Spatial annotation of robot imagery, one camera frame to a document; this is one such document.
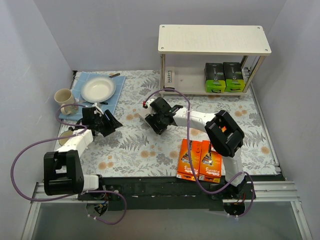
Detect blue checkered cloth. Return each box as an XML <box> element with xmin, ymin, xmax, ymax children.
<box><xmin>71</xmin><ymin>72</ymin><xmax>126</xmax><ymax>114</ymax></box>

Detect cream floral mug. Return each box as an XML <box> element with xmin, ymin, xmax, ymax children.
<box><xmin>54</xmin><ymin>88</ymin><xmax>79</xmax><ymax>116</ymax></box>

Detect floral table mat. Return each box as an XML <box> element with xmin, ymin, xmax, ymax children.
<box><xmin>80</xmin><ymin>70</ymin><xmax>280</xmax><ymax>177</ymax></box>

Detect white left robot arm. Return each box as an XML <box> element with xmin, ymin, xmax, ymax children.
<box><xmin>43</xmin><ymin>106</ymin><xmax>123</xmax><ymax>200</ymax></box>

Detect black handled knife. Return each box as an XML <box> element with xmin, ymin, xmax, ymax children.
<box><xmin>109</xmin><ymin>73</ymin><xmax>121</xmax><ymax>79</ymax></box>

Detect black green razor box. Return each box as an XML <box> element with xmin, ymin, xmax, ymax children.
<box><xmin>204</xmin><ymin>62</ymin><xmax>226</xmax><ymax>93</ymax></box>
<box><xmin>222</xmin><ymin>62</ymin><xmax>245</xmax><ymax>93</ymax></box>

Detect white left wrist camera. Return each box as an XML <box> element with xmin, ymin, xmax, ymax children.
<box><xmin>92</xmin><ymin>102</ymin><xmax>105</xmax><ymax>117</ymax></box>

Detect cream mug black handle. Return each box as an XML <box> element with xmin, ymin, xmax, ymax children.
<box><xmin>58</xmin><ymin>127</ymin><xmax>74</xmax><ymax>146</ymax></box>

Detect white two-tier shelf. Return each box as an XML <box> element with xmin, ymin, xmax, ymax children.
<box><xmin>158</xmin><ymin>24</ymin><xmax>272</xmax><ymax>99</ymax></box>

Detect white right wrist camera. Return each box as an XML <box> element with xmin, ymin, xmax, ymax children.
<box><xmin>141</xmin><ymin>98</ymin><xmax>155</xmax><ymax>115</ymax></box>

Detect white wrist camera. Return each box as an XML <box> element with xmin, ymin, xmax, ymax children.
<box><xmin>141</xmin><ymin>98</ymin><xmax>155</xmax><ymax>115</ymax></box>
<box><xmin>92</xmin><ymin>102</ymin><xmax>105</xmax><ymax>117</ymax></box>

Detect aluminium rail frame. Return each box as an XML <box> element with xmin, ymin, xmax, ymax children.
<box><xmin>22</xmin><ymin>176</ymin><xmax>313</xmax><ymax>240</ymax></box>

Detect orange Gillette razor box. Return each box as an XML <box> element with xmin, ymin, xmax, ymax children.
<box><xmin>176</xmin><ymin>139</ymin><xmax>202</xmax><ymax>182</ymax></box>
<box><xmin>198</xmin><ymin>140</ymin><xmax>222</xmax><ymax>184</ymax></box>

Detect white ceramic plate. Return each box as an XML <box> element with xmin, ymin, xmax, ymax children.
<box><xmin>81</xmin><ymin>77</ymin><xmax>116</xmax><ymax>103</ymax></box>

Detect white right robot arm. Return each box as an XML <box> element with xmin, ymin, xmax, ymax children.
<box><xmin>140</xmin><ymin>97</ymin><xmax>247</xmax><ymax>199</ymax></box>

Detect grey Harry's razor box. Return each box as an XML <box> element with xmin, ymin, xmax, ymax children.
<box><xmin>164</xmin><ymin>66</ymin><xmax>175</xmax><ymax>89</ymax></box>

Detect white H razor box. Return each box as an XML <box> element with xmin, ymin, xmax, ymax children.
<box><xmin>139</xmin><ymin>111</ymin><xmax>150</xmax><ymax>125</ymax></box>

